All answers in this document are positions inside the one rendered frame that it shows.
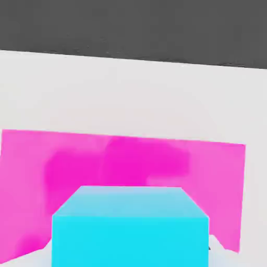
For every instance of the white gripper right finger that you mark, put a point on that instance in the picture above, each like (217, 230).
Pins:
(219, 257)

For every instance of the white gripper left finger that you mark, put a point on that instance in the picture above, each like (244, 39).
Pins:
(35, 259)

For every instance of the small cyan cube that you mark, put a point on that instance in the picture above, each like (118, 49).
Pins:
(129, 235)

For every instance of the large pink box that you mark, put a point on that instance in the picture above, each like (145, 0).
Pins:
(219, 177)

